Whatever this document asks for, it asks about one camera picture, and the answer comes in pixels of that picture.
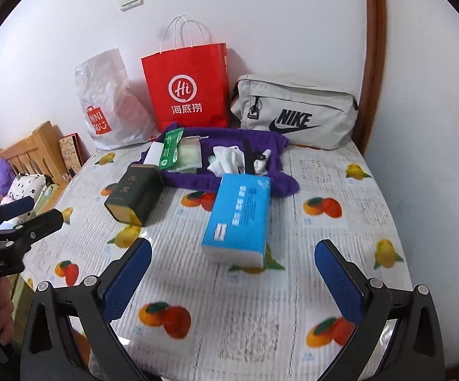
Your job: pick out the polka dot pillow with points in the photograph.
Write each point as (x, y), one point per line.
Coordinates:
(27, 188)

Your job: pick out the small white box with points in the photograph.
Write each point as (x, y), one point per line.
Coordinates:
(155, 154)

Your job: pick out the white plastic shopping bag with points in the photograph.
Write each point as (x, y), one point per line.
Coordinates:
(110, 99)

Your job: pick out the brown wooden door frame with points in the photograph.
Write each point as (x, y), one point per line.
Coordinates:
(374, 67)

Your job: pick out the patterned brown box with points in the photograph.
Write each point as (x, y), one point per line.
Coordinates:
(70, 151)

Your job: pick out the wooden headboard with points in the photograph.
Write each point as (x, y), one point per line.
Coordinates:
(35, 151)

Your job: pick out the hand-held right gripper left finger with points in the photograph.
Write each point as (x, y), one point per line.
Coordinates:
(128, 281)

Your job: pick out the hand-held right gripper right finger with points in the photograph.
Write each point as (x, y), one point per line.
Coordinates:
(338, 281)

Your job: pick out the dark tea tin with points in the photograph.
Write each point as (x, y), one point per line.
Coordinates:
(134, 190)

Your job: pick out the fruit print tablecloth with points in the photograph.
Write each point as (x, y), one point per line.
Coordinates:
(253, 305)

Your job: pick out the blue tissue pack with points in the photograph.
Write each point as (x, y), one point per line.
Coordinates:
(237, 218)

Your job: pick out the person's left hand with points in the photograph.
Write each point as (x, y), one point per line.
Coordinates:
(3, 309)

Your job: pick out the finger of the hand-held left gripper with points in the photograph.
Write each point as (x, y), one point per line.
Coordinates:
(15, 206)
(35, 226)

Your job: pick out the purple plush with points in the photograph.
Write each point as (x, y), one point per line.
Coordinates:
(0, 176)

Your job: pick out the purple towel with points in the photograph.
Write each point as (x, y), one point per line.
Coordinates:
(277, 174)

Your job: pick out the red paper bag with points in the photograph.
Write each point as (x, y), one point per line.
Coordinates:
(186, 87)

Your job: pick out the grey waist bag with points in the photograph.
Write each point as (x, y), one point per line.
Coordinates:
(301, 107)

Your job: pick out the dark green wipes pack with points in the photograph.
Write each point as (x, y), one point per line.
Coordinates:
(172, 147)

